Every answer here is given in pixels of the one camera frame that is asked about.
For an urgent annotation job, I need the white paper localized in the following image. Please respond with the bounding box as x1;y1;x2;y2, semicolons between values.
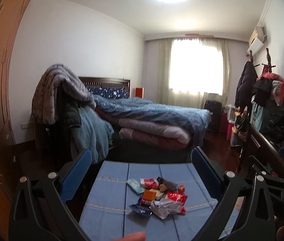
150;199;183;220

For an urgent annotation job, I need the blue snack wrapper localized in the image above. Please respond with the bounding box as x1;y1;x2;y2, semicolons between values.
129;196;152;216

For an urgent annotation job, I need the person's right hand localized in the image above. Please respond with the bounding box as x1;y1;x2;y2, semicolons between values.
274;216;284;241

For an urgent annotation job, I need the person's left hand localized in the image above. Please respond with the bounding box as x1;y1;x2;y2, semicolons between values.
114;232;147;241

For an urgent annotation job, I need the dark wooden dresser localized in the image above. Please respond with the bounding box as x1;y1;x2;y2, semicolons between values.
236;126;284;180

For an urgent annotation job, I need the orange peel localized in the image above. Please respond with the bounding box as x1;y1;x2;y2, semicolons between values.
178;185;185;193

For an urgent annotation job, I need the red snack bag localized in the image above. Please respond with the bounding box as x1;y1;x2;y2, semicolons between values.
165;192;188;214

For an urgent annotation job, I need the dark brown carton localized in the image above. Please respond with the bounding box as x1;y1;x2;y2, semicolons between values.
157;177;178;192

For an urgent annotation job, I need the crumpled brown paper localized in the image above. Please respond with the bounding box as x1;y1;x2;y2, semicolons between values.
158;184;167;193

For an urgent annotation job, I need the black suitcase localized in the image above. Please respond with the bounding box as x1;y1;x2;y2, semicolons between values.
204;100;222;133

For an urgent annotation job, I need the blue striped tablecloth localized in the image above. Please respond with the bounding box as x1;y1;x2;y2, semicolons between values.
79;161;217;240

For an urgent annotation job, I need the white cream box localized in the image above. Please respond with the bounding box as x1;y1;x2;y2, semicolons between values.
155;190;164;200

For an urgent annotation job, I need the blue duvet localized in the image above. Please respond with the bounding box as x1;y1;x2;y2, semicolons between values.
94;95;210;141

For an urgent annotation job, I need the red white packet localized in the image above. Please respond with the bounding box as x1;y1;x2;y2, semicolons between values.
140;178;159;189

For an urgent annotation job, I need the orange box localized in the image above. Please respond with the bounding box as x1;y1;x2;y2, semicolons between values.
143;189;157;201

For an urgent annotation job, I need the pile of clothes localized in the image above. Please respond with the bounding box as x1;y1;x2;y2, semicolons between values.
250;72;284;147

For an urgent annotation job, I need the black hanging jacket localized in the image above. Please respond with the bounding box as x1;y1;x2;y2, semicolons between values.
235;61;258;113

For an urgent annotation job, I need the teal tissue pack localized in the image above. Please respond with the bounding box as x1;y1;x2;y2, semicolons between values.
126;179;145;195

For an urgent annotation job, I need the pink maroon folded quilt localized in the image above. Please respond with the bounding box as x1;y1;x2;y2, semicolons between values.
95;108;191;151

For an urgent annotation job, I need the teal blanket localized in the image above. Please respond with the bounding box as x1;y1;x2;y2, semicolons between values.
72;106;114;164

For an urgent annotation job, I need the bed with dark headboard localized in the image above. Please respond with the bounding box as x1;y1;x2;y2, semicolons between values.
80;77;211;156

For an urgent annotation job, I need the grey fuzzy blanket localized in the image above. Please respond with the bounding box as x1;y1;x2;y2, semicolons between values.
31;64;96;127

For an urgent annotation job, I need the sheer window curtain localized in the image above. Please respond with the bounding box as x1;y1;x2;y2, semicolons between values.
157;38;231;108

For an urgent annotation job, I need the orange bedside cabinet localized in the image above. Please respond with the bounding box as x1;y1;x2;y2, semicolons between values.
135;87;144;98

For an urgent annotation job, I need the starry blue pillow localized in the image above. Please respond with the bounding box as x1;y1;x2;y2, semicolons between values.
86;85;129;99

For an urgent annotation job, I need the white air conditioner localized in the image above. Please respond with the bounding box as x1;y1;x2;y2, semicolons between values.
247;26;267;55

